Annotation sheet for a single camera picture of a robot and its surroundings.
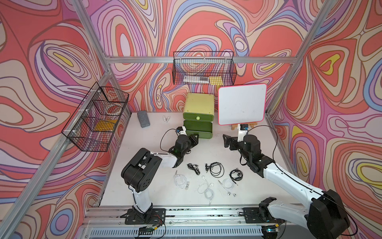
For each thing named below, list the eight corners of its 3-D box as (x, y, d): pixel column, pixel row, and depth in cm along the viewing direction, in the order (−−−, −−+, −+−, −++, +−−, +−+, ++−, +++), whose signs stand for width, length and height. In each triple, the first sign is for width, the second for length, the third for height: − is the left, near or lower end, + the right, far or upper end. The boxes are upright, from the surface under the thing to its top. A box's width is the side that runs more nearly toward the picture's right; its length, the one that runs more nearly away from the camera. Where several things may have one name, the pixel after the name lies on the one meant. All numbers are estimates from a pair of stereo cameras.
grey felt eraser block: (141, 128, 112) (139, 125, 110) (137, 114, 122) (136, 111, 120) (151, 125, 114) (150, 122, 112) (147, 111, 124) (146, 108, 122)
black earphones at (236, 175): (227, 176, 89) (227, 175, 87) (234, 167, 92) (235, 166, 91) (237, 185, 86) (238, 183, 84) (244, 175, 89) (245, 174, 87)
